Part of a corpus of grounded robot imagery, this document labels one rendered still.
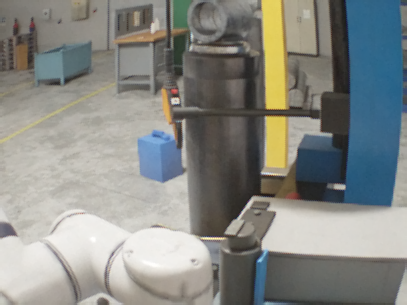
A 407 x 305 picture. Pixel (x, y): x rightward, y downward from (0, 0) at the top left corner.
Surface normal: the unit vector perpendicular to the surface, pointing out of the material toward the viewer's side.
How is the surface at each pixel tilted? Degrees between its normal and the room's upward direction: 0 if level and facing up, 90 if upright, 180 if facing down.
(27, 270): 37
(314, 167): 90
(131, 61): 90
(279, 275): 90
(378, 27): 90
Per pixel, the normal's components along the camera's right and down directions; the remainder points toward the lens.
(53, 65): -0.29, 0.33
